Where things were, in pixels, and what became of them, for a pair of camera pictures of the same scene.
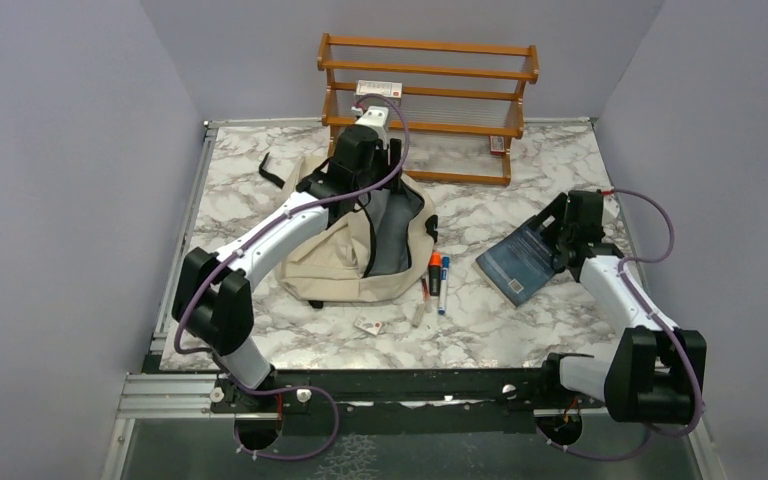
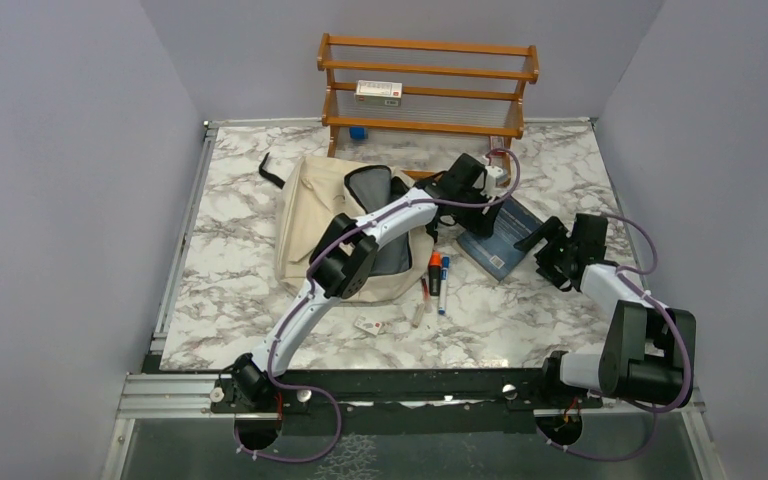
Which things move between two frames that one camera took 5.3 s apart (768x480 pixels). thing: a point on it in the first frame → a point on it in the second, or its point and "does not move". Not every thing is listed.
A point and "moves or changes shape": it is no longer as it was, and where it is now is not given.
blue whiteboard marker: (444, 272) does not move
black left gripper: (388, 160) → (476, 221)
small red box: (497, 144) does not move
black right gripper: (555, 209) → (555, 232)
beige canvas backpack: (375, 247) does not move
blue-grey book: (519, 265) moves or changes shape
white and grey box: (390, 90) does not move
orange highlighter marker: (434, 271) does not move
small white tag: (367, 324) does not move
